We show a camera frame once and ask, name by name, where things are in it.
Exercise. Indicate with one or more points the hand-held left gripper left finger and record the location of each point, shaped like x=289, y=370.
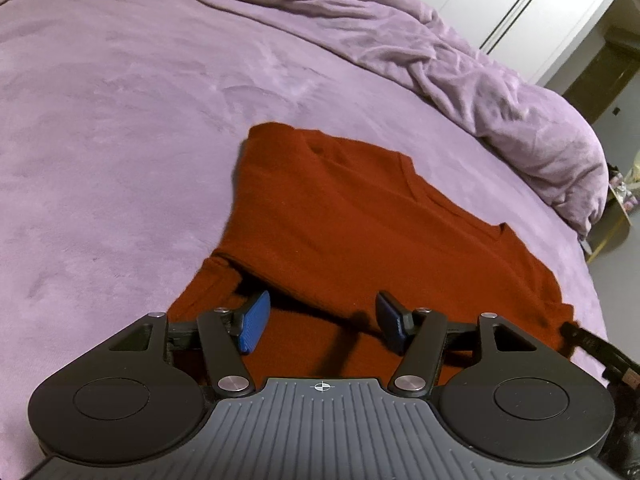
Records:
x=254, y=322

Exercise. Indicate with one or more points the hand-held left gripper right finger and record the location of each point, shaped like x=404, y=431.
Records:
x=391, y=322

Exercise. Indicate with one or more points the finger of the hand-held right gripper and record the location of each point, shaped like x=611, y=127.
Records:
x=582, y=338

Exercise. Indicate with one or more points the red knit sweater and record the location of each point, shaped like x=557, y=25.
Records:
x=340, y=220

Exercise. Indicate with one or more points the purple bed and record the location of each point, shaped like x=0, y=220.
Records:
x=125, y=135

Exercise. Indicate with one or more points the brown door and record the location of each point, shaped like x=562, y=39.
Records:
x=595, y=80

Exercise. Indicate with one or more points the purple duvet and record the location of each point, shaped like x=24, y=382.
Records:
x=450, y=65

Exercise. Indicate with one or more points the white wardrobe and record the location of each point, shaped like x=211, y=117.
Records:
x=505, y=5

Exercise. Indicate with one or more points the yellow frame shelf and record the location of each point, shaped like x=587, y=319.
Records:
x=617, y=210

